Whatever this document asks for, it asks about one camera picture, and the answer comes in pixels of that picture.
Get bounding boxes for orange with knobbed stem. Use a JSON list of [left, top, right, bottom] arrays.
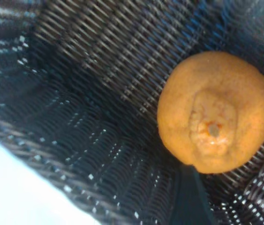
[[157, 51, 264, 174]]

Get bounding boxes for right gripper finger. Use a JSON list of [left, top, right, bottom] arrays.
[[169, 163, 217, 225]]

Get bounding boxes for dark brown woven basket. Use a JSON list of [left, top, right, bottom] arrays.
[[0, 0, 264, 225]]

